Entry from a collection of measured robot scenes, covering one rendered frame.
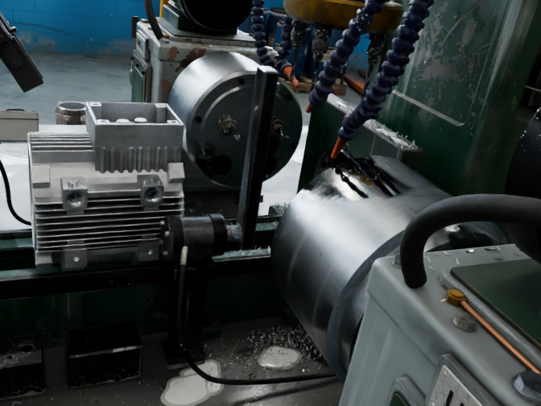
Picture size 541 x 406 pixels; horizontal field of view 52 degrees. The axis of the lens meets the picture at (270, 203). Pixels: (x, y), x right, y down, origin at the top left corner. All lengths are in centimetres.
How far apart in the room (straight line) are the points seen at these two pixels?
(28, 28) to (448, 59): 569
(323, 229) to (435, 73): 45
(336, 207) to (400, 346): 21
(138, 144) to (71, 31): 566
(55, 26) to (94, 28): 39
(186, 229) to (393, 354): 35
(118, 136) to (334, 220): 32
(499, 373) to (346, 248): 24
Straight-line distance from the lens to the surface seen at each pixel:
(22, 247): 93
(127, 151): 79
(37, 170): 77
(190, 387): 85
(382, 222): 60
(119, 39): 651
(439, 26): 100
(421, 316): 45
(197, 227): 74
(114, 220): 78
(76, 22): 642
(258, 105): 71
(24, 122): 102
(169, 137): 79
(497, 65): 89
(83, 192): 75
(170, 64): 127
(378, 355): 51
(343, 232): 61
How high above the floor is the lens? 139
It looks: 25 degrees down
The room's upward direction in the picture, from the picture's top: 9 degrees clockwise
